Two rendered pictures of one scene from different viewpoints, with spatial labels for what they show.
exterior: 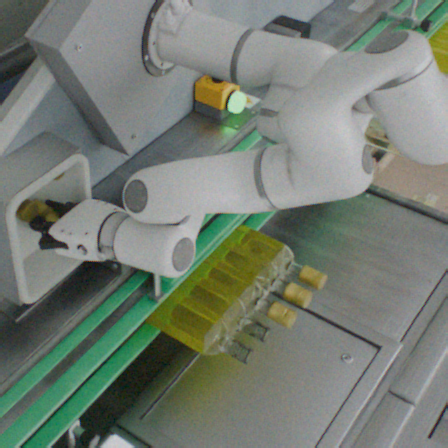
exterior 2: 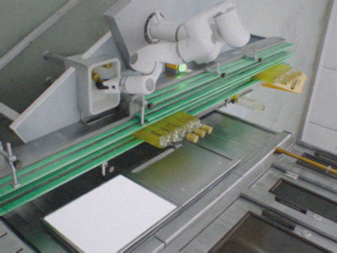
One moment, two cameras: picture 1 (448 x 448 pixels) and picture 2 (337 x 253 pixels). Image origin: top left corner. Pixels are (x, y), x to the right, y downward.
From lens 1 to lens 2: 0.59 m
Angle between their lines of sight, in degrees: 12
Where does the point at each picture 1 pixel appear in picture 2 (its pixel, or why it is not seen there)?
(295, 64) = not seen: hidden behind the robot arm
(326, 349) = (210, 159)
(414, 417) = (242, 181)
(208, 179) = (159, 49)
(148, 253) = (137, 82)
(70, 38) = (118, 14)
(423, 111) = (231, 24)
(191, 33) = (162, 24)
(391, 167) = not seen: hidden behind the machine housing
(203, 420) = (156, 174)
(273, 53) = not seen: hidden behind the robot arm
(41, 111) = (105, 45)
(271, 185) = (181, 49)
